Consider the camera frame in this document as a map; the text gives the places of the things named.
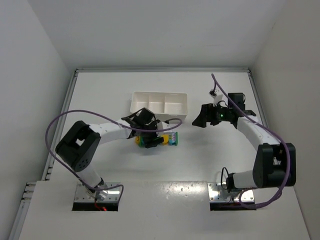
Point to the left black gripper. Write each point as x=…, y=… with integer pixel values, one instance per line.
x=151, y=136

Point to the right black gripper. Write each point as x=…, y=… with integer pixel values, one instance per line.
x=211, y=115

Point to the yellow face lego piece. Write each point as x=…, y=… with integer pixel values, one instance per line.
x=137, y=140

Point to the yellow curved lego brick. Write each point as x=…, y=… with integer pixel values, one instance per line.
x=165, y=139

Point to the blue curved lego brick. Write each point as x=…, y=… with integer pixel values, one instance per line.
x=170, y=139

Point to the green rectangular lego brick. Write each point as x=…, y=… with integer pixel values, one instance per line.
x=176, y=138

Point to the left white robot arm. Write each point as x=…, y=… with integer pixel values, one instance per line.
x=78, y=146

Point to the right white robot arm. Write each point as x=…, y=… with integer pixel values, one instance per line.
x=275, y=162

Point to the white three-compartment tray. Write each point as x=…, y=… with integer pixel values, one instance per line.
x=165, y=105

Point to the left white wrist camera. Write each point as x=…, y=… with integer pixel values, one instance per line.
x=165, y=126

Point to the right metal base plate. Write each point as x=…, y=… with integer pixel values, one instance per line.
x=218, y=194

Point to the metal base plate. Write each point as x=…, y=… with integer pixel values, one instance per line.
x=86, y=196
x=218, y=194

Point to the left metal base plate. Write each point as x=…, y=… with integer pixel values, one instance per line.
x=86, y=196

